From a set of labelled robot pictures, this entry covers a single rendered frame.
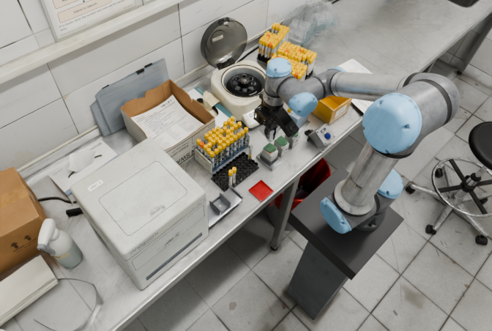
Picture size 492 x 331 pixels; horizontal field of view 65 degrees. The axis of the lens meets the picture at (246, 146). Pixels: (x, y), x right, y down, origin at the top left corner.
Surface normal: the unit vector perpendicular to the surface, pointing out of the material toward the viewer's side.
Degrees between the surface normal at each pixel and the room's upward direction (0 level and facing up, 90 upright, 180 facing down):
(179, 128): 2
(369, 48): 0
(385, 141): 82
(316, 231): 4
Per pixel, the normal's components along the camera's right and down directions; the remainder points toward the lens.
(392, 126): -0.82, 0.32
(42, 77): 0.70, 0.59
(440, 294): 0.05, -0.61
